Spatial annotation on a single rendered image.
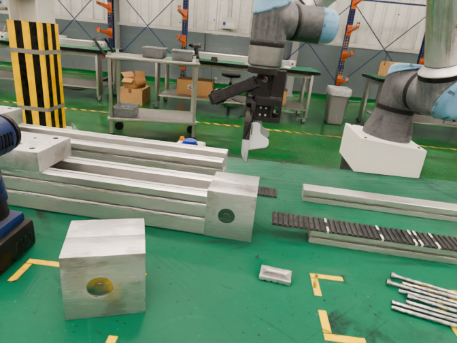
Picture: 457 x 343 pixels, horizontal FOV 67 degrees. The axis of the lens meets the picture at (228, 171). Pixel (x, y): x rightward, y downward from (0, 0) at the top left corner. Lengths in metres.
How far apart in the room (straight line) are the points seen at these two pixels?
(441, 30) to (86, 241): 0.92
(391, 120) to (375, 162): 0.14
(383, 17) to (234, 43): 3.20
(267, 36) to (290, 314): 0.53
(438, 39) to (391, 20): 7.67
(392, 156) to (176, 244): 0.76
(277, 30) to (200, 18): 7.58
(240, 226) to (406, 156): 0.68
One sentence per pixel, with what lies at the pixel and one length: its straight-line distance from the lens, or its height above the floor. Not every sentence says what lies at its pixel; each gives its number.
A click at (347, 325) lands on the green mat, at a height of 0.78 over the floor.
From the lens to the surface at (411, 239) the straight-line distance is 0.75.
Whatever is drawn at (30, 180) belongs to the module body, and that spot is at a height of 0.84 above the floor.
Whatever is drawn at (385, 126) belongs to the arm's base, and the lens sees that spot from 1.20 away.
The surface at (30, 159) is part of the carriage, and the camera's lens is 0.75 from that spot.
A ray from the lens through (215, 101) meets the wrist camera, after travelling 0.80.
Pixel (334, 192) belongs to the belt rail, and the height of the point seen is 0.81.
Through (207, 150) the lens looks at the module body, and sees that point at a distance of 0.88.
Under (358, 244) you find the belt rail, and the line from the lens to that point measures 0.72.
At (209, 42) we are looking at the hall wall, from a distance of 8.30.
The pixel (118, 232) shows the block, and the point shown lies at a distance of 0.50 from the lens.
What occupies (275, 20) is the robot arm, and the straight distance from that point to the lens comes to 0.77.
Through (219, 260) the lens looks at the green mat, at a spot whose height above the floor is 0.78.
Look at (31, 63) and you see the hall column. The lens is 3.92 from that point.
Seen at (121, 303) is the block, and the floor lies 0.80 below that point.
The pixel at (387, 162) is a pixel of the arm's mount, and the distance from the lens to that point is 1.18.
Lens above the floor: 1.13
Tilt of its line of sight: 21 degrees down
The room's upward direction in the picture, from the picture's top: 6 degrees clockwise
